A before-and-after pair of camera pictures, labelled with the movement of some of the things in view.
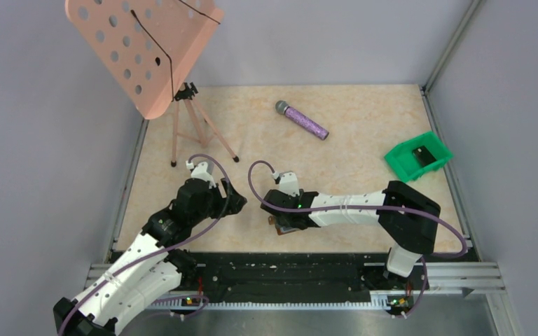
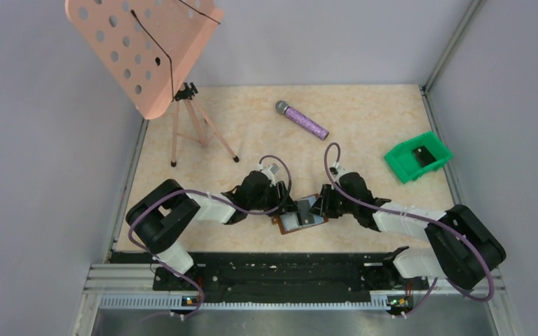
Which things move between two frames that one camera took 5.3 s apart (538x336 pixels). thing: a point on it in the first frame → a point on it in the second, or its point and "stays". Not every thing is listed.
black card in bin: [424, 156] stays
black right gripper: [283, 222] → [326, 195]
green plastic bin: [401, 159] stays
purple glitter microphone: [282, 107] stays
